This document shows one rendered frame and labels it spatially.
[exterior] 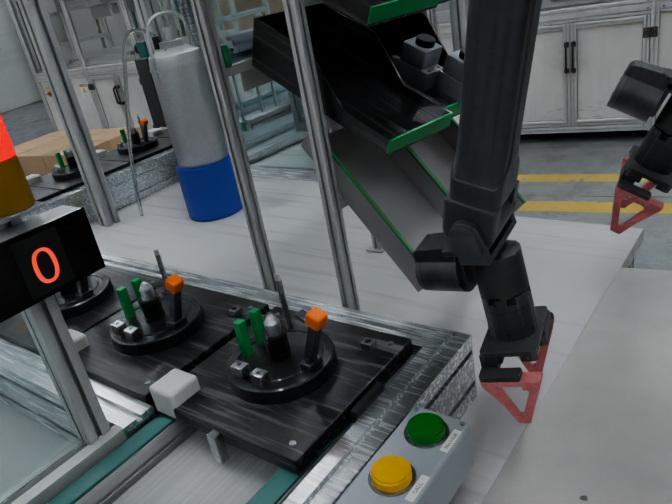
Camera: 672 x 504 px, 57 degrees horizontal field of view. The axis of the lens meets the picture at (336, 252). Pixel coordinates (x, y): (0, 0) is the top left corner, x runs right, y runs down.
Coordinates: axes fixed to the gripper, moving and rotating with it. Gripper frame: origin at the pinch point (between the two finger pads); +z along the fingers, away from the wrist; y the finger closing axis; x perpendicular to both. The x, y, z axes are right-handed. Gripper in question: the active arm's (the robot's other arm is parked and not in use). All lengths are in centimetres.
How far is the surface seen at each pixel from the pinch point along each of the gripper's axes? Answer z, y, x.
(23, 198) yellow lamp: -42, 26, -36
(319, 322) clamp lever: -18.5, 12.1, -17.7
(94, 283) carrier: -20, -5, -72
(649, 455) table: 6.9, 2.7, 12.4
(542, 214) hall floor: 77, -262, -46
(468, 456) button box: -1.9, 14.0, -4.1
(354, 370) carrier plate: -9.1, 7.9, -18.2
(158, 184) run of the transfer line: -20, -84, -126
